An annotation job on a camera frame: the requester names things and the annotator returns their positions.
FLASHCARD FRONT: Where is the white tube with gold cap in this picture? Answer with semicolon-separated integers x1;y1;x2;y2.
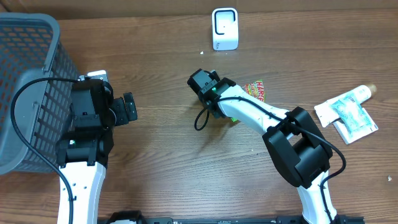
314;84;377;128

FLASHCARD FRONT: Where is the white barcode scanner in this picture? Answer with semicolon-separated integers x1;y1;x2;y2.
211;7;239;51

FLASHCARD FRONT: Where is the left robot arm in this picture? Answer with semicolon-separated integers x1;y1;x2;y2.
55;78;137;223

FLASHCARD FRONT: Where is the white Hansaplast plaster box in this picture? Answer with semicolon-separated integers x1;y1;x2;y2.
333;108;379;144

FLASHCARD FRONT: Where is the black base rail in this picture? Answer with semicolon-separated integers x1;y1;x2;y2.
98;210;365;224

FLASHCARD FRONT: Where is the grey plastic shopping basket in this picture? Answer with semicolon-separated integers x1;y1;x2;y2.
1;12;80;174

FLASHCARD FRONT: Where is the teal tissue packet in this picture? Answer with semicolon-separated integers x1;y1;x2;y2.
330;93;371;133

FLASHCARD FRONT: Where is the colourful Haribo candy bag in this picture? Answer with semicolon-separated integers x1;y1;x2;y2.
229;79;266;123

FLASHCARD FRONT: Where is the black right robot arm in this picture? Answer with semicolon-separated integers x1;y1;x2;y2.
187;69;346;223

